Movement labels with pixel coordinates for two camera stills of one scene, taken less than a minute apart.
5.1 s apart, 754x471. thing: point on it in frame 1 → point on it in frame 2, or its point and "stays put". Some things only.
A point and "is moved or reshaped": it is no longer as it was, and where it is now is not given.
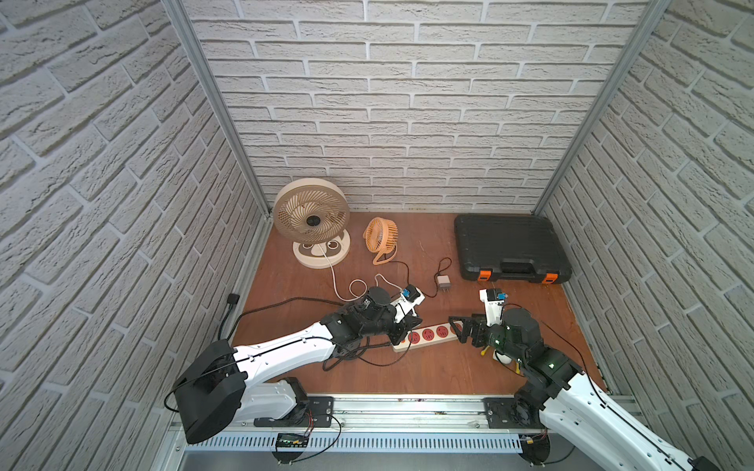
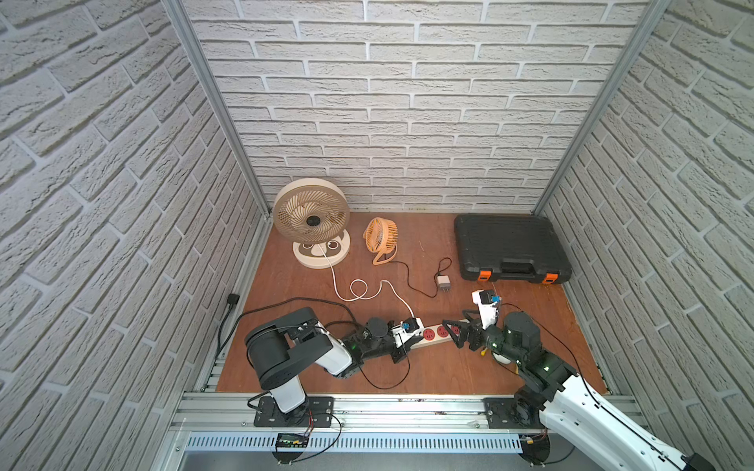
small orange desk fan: [381, 235] stays put
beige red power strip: [426, 336] stays put
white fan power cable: [360, 281] is moved or reshaped
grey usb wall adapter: [444, 283] stays put
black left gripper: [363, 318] → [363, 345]
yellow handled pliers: [518, 365] stays put
